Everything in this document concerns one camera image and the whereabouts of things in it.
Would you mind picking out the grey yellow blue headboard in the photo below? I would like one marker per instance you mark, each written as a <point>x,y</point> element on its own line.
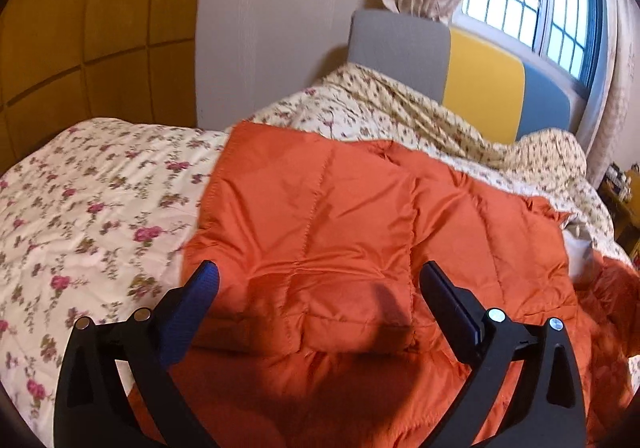
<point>504,98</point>

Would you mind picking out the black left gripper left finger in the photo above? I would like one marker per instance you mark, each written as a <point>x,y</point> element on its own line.
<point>91,406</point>

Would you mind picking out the orange quilted down jacket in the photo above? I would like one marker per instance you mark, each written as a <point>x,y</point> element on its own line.
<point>319,336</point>

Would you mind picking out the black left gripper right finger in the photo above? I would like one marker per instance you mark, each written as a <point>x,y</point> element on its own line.
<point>546,408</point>

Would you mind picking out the floral right curtain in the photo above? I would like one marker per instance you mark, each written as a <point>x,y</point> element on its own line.
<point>610,95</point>

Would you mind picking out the floral quilted bedspread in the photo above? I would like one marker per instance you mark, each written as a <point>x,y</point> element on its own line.
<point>93,223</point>

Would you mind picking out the wooden bedside table with clutter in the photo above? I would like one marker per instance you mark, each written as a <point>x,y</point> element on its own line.
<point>619,191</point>

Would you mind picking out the window with grille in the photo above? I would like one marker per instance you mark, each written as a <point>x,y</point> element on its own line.
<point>562,36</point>

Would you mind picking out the wooden wardrobe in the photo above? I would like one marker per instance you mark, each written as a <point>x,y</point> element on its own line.
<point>65,61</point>

